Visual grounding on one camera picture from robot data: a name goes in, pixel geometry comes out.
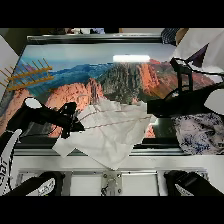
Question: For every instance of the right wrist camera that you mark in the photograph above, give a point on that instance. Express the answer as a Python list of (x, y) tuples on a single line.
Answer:
[(181, 71)]

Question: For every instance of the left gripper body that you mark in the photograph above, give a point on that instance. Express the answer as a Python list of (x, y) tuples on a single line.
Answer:
[(70, 121)]

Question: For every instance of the large white garment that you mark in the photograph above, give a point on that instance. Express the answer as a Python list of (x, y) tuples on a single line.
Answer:
[(200, 40)]

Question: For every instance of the dark striped garment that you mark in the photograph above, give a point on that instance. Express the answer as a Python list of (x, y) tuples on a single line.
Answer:
[(169, 35)]

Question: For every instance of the white blue floral garment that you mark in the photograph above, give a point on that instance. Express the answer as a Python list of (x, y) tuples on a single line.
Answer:
[(200, 133)]

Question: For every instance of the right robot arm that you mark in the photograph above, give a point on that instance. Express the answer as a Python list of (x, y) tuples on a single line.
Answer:
[(186, 103)]

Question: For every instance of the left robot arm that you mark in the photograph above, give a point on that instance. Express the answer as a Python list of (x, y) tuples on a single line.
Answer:
[(40, 115)]

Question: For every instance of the yellow wooden rack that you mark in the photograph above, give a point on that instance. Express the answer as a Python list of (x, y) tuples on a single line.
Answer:
[(30, 78)]

